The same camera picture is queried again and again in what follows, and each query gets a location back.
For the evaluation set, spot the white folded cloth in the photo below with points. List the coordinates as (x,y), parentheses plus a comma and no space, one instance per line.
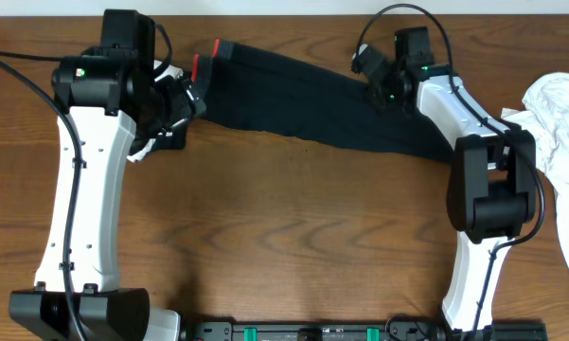
(152,144)

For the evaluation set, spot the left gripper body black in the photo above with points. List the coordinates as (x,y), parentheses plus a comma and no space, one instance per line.
(172,108)

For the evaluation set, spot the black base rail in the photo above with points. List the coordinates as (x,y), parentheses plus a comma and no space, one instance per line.
(394,329)

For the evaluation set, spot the white crumpled garment right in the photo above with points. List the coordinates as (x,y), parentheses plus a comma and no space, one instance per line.
(546,116)

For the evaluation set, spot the black folded garment under white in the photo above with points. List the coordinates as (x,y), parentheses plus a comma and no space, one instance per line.
(168,138)

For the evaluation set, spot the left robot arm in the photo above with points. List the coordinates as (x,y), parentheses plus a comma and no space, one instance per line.
(115,103)

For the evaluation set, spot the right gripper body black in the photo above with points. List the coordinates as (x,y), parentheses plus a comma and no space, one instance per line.
(384,97)

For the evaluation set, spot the black pants red waistband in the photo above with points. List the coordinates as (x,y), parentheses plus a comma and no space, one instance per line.
(246,88)

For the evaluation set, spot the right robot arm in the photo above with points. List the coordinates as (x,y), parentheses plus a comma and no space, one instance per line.
(491,192)

